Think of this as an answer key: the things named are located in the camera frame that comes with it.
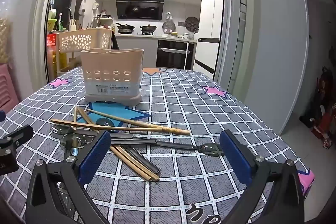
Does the pile of red decorations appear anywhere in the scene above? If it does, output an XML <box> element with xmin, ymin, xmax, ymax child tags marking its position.
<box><xmin>312</xmin><ymin>67</ymin><xmax>336</xmax><ymax>148</ymax></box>

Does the dark round wall rack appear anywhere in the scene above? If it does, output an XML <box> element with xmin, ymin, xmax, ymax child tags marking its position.
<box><xmin>184</xmin><ymin>16</ymin><xmax>199</xmax><ymax>33</ymax></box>

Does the white mop handle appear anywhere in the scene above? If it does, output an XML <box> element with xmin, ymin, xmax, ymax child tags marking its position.
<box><xmin>184</xmin><ymin>42</ymin><xmax>191</xmax><ymax>69</ymax></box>

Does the white sliding door frame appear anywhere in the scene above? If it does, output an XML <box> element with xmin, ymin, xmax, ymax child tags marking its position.
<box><xmin>214</xmin><ymin>0</ymin><xmax>256</xmax><ymax>93</ymax></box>

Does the grey checked star tablecloth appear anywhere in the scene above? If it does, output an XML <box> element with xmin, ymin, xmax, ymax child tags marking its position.
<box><xmin>0</xmin><ymin>67</ymin><xmax>315</xmax><ymax>224</ymax></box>

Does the pink chair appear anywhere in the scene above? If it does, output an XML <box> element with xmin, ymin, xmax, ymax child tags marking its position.
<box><xmin>0</xmin><ymin>63</ymin><xmax>20</xmax><ymax>114</ymax></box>

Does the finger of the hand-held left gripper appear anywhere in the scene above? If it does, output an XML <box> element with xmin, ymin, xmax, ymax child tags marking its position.
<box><xmin>0</xmin><ymin>124</ymin><xmax>34</xmax><ymax>148</ymax></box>

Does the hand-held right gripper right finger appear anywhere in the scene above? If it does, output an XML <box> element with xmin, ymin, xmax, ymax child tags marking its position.
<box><xmin>219</xmin><ymin>130</ymin><xmax>313</xmax><ymax>224</ymax></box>

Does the wooden chopstick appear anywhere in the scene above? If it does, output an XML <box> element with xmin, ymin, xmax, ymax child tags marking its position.
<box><xmin>77</xmin><ymin>108</ymin><xmax>160</xmax><ymax>180</ymax></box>
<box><xmin>50</xmin><ymin>119</ymin><xmax>164</xmax><ymax>132</ymax></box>
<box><xmin>79</xmin><ymin>109</ymin><xmax>153</xmax><ymax>182</ymax></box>
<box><xmin>86</xmin><ymin>109</ymin><xmax>191</xmax><ymax>135</ymax></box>

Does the black wok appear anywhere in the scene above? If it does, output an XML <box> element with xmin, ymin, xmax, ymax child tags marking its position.
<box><xmin>115</xmin><ymin>22</ymin><xmax>136</xmax><ymax>34</ymax></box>

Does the beige plastic utensil holder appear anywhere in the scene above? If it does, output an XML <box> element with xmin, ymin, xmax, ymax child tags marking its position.
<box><xmin>80</xmin><ymin>49</ymin><xmax>145</xmax><ymax>104</ymax></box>

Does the black hanging cloth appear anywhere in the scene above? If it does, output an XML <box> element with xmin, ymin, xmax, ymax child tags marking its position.
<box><xmin>110</xmin><ymin>31</ymin><xmax>119</xmax><ymax>50</ymax></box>

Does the silver round steamer rack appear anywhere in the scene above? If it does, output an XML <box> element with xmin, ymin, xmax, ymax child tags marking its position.
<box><xmin>162</xmin><ymin>21</ymin><xmax>176</xmax><ymax>34</ymax></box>

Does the grey kitchen counter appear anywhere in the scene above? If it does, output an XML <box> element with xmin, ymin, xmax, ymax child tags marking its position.
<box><xmin>115</xmin><ymin>34</ymin><xmax>197</xmax><ymax>69</ymax></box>

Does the beige flower-hole plastic rack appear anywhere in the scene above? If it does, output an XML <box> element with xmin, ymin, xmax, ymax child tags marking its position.
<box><xmin>54</xmin><ymin>28</ymin><xmax>113</xmax><ymax>75</ymax></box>

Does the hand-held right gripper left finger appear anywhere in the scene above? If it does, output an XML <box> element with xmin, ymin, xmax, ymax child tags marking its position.
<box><xmin>25</xmin><ymin>130</ymin><xmax>112</xmax><ymax>224</ymax></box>

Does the black range hood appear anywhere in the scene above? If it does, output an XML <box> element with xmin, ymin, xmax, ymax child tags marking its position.
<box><xmin>115</xmin><ymin>0</ymin><xmax>165</xmax><ymax>21</ymax></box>

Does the white refrigerator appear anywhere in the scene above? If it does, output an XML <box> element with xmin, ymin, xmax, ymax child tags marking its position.
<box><xmin>193</xmin><ymin>0</ymin><xmax>226</xmax><ymax>77</ymax></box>

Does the black built-in oven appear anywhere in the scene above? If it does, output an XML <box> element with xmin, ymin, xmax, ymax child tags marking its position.
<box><xmin>156</xmin><ymin>40</ymin><xmax>195</xmax><ymax>69</ymax></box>

